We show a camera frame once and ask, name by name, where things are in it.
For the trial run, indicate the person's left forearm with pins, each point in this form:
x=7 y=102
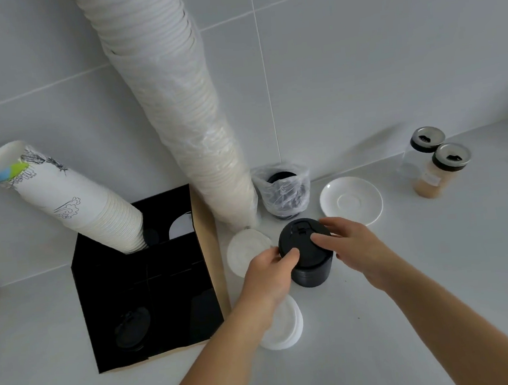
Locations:
x=221 y=363

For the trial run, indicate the stack of white plastic lids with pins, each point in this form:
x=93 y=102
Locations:
x=289 y=325

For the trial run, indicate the person's right fingers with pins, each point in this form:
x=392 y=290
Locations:
x=332 y=238

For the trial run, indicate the white saucer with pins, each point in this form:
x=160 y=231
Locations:
x=351 y=201

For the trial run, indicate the person's right hand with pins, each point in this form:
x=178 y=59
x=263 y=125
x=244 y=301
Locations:
x=360 y=251

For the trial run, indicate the black lid in organizer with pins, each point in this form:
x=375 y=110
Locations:
x=133 y=329

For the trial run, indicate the stack of white paper discs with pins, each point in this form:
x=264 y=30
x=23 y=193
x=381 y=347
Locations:
x=246 y=251

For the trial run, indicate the empty clear jar black lid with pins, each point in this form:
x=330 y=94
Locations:
x=424 y=142

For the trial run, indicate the white lid in organizer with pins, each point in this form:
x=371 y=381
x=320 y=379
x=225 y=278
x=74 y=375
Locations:
x=182 y=226

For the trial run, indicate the black cup lid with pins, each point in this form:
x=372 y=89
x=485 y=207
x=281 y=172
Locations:
x=301 y=239

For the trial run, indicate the person's left thumb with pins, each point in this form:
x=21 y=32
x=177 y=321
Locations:
x=291 y=258

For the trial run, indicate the person's right forearm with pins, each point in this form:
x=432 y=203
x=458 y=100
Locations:
x=455 y=327

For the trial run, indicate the tan powder jar black lid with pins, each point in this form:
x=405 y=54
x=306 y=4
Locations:
x=440 y=176

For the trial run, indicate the bagged stack of black lids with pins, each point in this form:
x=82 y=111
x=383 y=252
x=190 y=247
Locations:
x=283 y=191

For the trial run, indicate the black cardboard organizer box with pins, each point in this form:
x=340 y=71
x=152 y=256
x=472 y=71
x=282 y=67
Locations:
x=164 y=288

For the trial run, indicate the person's left hand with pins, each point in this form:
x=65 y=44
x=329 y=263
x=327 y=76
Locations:
x=265 y=281

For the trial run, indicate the stack of printed paper cups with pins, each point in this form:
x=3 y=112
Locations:
x=70 y=194

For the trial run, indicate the tall sleeved white cup stack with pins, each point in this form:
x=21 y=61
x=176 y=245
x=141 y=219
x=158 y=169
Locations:
x=173 y=95

